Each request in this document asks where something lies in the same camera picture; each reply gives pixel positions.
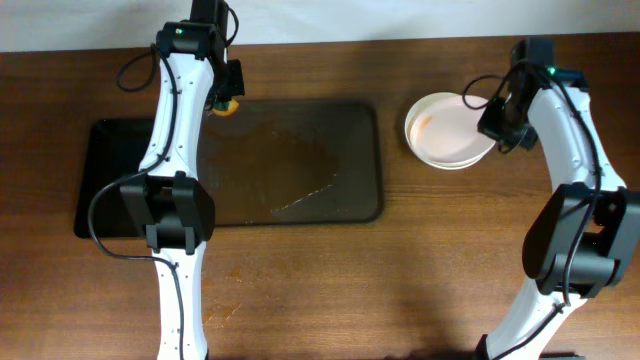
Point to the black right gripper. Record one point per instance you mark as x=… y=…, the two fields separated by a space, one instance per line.
x=500 y=125

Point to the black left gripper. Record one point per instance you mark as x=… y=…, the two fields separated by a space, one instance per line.
x=232 y=80

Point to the yellow green sponge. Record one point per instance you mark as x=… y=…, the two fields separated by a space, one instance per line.
x=224 y=109

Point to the pink plate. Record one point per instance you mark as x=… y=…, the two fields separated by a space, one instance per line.
x=450 y=130

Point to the white plate with sauce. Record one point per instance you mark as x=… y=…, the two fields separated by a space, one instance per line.
x=450 y=162

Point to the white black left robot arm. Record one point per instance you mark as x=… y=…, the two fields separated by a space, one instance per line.
x=168 y=205

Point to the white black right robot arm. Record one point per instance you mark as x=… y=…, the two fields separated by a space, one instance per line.
x=584 y=238

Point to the brown plastic tray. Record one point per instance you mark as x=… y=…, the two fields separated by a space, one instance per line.
x=295 y=162

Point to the black water tray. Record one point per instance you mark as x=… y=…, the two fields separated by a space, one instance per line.
x=115 y=149

